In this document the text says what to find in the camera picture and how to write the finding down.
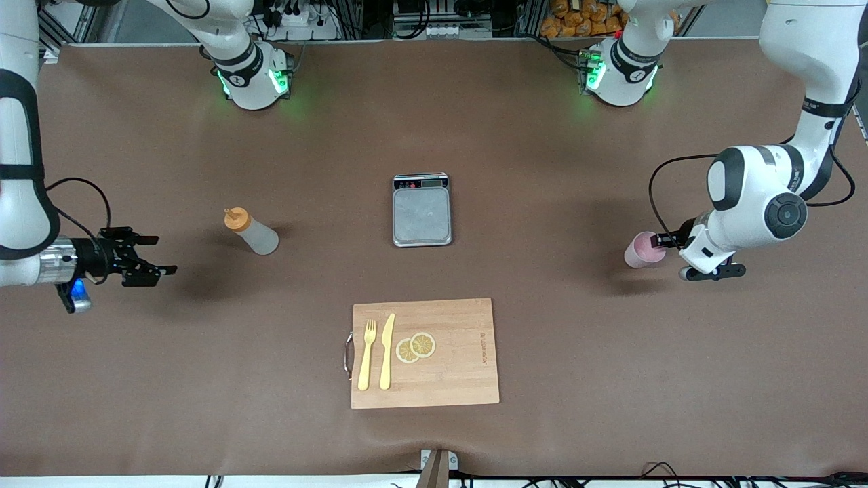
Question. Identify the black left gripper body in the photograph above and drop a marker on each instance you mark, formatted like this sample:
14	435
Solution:
686	232

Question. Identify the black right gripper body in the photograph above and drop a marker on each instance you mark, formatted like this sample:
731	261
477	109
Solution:
97	257

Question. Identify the pink plastic cup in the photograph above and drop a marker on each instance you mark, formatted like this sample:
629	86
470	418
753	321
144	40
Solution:
637	254

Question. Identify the clear bottle orange cap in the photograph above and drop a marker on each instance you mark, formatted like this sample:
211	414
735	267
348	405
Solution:
258	236

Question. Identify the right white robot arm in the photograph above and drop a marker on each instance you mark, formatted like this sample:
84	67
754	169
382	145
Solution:
17	224

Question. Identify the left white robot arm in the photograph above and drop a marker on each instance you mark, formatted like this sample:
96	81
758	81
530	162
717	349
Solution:
746	196

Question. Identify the orange snack packets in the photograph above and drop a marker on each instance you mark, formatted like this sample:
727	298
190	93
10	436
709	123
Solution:
576	24

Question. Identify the yellow plastic fork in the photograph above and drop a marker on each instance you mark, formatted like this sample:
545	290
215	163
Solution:
367	359

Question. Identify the steel kitchen scale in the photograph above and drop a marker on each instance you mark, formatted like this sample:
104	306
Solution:
422	217

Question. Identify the wooden cutting board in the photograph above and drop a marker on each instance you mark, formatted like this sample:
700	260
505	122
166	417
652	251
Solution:
454	379

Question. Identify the yellow plastic knife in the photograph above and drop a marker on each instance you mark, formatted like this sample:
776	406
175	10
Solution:
386	352

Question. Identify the lemon slice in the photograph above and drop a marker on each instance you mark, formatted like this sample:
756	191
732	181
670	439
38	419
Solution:
423	344
404	352

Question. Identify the white power strip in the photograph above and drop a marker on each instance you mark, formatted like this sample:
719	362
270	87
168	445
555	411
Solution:
319	30

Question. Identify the white socket strip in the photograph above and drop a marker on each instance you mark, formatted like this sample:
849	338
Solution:
441	31

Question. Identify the aluminium frame profile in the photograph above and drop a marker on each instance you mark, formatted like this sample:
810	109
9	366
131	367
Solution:
51	54
862	125

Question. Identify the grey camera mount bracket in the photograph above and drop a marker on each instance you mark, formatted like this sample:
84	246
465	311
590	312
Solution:
441	464

